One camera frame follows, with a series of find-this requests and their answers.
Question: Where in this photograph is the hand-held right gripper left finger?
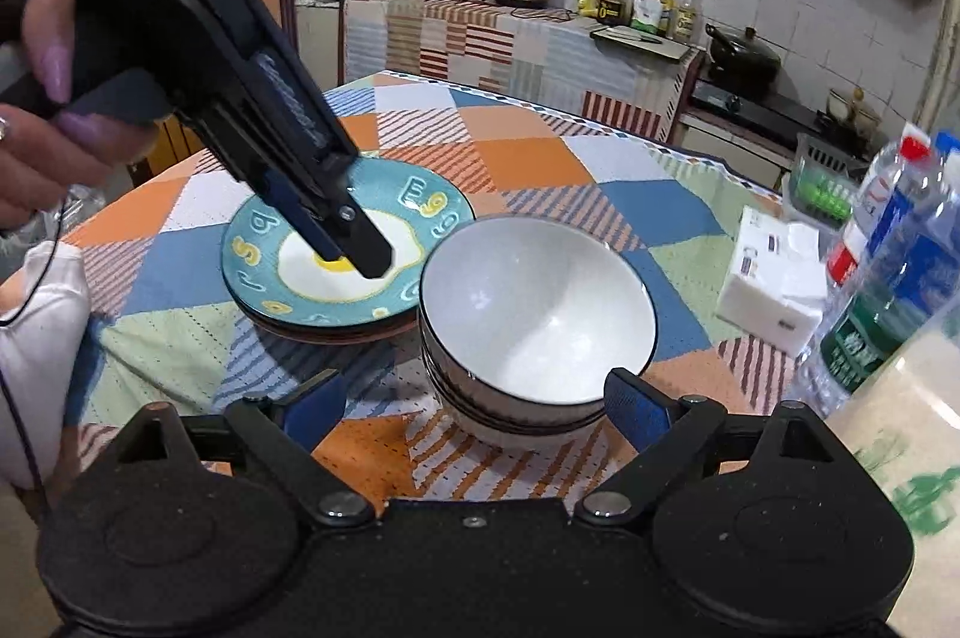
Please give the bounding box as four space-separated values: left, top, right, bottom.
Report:
90 370 374 526

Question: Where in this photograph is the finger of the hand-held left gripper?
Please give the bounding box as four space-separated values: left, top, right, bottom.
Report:
307 152 395 279
259 167 343 264

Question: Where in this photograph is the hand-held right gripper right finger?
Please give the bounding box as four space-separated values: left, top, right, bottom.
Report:
574 368 856 525

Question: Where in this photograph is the blue fried egg plate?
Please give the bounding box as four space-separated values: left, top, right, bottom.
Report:
221 158 475 325

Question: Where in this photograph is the white sun print plate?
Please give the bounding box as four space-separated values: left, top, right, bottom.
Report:
236 300 421 339

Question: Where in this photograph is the white ribbed bowl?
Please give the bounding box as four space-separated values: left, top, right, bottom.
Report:
424 353 623 433
442 398 608 453
418 215 659 406

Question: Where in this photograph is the person's left hand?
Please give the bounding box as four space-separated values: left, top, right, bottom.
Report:
0 0 163 231

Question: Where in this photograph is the white tissue pack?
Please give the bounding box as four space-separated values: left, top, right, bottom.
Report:
716 204 827 355

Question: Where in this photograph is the checked tablecloth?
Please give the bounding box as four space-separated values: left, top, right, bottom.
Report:
58 71 830 523

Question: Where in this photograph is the checked counter cloth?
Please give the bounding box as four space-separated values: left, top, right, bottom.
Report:
341 0 707 142

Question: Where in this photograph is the green label plastic bottle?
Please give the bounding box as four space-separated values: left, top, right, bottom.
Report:
787 278 912 418

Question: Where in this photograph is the red label plastic bottle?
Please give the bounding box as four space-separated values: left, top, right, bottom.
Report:
825 134 935 290

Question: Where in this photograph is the white cloth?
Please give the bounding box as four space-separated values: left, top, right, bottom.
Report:
0 239 92 490

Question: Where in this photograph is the beige sack green print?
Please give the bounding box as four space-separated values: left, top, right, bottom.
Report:
825 311 960 638

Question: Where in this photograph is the grey plastic basket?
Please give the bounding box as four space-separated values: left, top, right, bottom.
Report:
786 133 872 228

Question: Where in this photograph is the gas stove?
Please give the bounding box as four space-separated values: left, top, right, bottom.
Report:
688 77 835 140

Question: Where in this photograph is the blue label plastic bottle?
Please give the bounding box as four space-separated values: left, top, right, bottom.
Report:
870 130 960 343

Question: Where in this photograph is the cutting board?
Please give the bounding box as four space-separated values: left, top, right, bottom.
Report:
589 23 692 63

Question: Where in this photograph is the black wok with lid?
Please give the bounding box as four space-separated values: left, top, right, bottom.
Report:
705 24 783 93

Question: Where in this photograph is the small cooking pot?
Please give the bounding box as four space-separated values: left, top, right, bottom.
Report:
825 86 884 135

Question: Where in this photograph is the black cable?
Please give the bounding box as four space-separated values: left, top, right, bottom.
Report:
0 188 85 496

